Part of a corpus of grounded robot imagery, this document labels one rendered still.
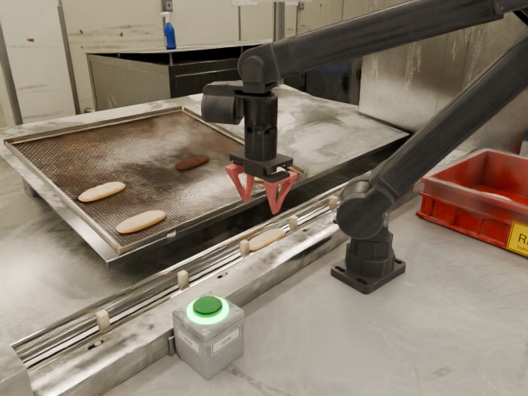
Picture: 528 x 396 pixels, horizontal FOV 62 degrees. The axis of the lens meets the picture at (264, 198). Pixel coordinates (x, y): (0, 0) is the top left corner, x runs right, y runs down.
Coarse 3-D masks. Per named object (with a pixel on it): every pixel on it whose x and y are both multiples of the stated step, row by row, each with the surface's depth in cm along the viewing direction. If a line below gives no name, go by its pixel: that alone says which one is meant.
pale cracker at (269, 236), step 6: (264, 234) 85; (270, 234) 85; (276, 234) 85; (282, 234) 86; (252, 240) 83; (258, 240) 82; (264, 240) 83; (270, 240) 83; (276, 240) 84; (252, 246) 81; (258, 246) 81; (264, 246) 82
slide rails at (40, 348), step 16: (320, 208) 98; (288, 224) 91; (304, 224) 91; (224, 256) 79; (192, 272) 75; (160, 288) 70; (128, 304) 67; (96, 320) 63; (64, 336) 60; (96, 336) 60; (32, 352) 58; (64, 352) 58; (32, 368) 55
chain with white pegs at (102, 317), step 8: (336, 200) 99; (296, 224) 90; (240, 248) 81; (248, 248) 81; (240, 256) 81; (224, 264) 79; (184, 272) 71; (208, 272) 76; (184, 280) 71; (192, 280) 74; (176, 288) 72; (104, 312) 62; (104, 320) 62; (88, 336) 62; (72, 344) 60; (56, 352) 59; (40, 360) 58
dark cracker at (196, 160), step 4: (196, 156) 105; (200, 156) 105; (204, 156) 106; (184, 160) 102; (188, 160) 102; (192, 160) 103; (196, 160) 103; (200, 160) 104; (204, 160) 104; (208, 160) 106; (180, 164) 101; (184, 164) 101; (188, 164) 101; (192, 164) 102; (196, 164) 102; (200, 164) 103; (176, 168) 100; (180, 168) 100; (184, 168) 100; (188, 168) 101
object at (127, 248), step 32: (64, 128) 109; (128, 128) 116; (192, 128) 122; (224, 128) 122; (64, 160) 98; (96, 160) 99; (128, 160) 101; (160, 160) 103; (128, 192) 89; (224, 192) 94; (256, 192) 93; (96, 224) 79; (192, 224) 83
